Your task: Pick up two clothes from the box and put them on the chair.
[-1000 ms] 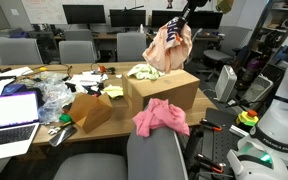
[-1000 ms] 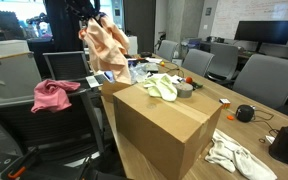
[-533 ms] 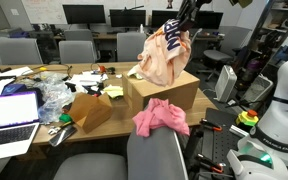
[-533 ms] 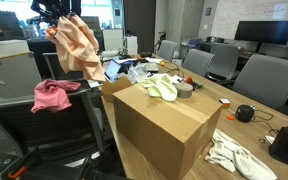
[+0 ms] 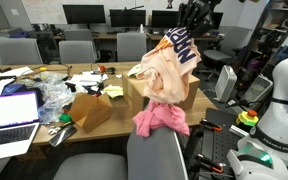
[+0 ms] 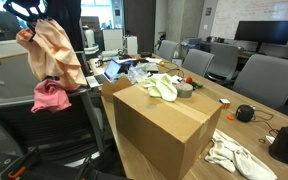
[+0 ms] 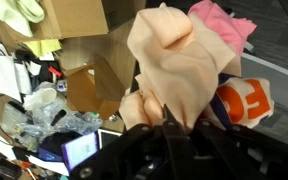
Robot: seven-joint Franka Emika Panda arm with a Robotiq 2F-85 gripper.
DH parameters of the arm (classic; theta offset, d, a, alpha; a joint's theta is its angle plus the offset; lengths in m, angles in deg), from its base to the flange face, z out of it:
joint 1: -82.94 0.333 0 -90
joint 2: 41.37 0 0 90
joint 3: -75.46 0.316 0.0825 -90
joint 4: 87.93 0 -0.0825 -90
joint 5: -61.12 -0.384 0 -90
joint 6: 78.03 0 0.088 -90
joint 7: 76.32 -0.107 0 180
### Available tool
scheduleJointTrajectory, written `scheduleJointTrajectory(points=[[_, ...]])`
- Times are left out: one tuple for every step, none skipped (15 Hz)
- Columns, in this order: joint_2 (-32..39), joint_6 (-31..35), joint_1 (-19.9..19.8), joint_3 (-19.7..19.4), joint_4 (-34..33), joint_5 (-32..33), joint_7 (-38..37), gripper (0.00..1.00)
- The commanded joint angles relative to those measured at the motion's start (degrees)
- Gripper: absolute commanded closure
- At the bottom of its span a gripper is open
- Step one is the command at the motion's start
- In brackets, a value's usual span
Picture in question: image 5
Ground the pale yellow paper pad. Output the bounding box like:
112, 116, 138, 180
102, 84, 125, 100

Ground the grey swivel office chair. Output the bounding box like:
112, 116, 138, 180
202, 25, 254, 72

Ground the yellow red emergency stop button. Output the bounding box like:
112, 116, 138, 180
235, 109, 260, 128

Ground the grey fabric office chair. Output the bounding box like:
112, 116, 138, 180
116, 32, 148, 63
63, 29, 95, 43
0, 37, 44, 66
58, 40, 97, 65

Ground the black equipment shelf rack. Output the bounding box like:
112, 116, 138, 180
233, 0, 288, 78

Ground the blue pouch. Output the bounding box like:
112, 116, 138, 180
1, 83, 29, 96

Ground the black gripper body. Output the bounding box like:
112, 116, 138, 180
183, 0, 224, 17

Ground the white paper stack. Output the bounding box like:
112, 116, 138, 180
65, 72, 109, 88

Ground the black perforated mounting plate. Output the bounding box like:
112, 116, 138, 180
198, 108, 252, 180

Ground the large cardboard box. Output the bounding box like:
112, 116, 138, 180
122, 71, 201, 117

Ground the peach printed t-shirt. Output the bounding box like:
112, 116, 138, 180
135, 27, 203, 105

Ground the white plastic bin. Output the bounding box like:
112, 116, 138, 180
243, 74, 274, 103

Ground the silver laptop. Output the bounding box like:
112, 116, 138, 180
0, 91, 41, 163

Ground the clear plastic bag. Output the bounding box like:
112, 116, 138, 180
33, 73, 76, 125

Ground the white space heater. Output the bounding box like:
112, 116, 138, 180
214, 64, 239, 104

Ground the black computer monitor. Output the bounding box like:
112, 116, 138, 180
211, 12, 225, 30
151, 9, 180, 29
109, 9, 147, 29
62, 4, 107, 25

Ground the black smartphone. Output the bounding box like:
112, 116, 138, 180
48, 124, 78, 148

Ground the light green cloth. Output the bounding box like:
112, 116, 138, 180
127, 63, 146, 79

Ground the pink cloth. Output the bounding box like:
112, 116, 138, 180
132, 99, 191, 138

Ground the grey mesh-back office chair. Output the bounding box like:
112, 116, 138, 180
53, 125, 189, 180

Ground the small green item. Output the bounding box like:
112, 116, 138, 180
59, 113, 73, 123

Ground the white paper sheet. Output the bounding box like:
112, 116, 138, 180
0, 66, 35, 79

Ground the small open cardboard box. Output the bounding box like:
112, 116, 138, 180
68, 92, 114, 134

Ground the black orange clamp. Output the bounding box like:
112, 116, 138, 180
198, 118, 224, 132
194, 153, 227, 175

